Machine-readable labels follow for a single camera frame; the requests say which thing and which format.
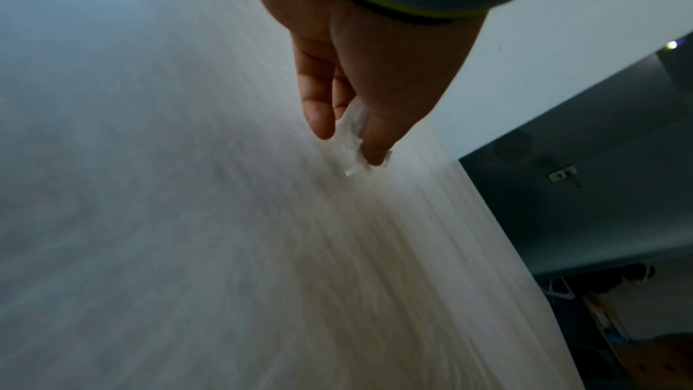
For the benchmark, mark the person's left hand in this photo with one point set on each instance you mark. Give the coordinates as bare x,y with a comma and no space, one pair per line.
379,63

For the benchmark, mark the clear plastic wrapper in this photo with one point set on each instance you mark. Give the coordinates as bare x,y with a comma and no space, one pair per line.
351,135

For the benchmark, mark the white clothes hanger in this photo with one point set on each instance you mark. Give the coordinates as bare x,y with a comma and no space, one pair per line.
558,290

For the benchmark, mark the dark hanging clothes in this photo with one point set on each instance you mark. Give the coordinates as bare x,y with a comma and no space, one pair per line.
628,273

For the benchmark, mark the brown cardboard box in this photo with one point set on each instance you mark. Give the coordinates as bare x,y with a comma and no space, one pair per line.
658,360

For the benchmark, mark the small metal wall bracket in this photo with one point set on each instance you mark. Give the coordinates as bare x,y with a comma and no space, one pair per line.
563,175

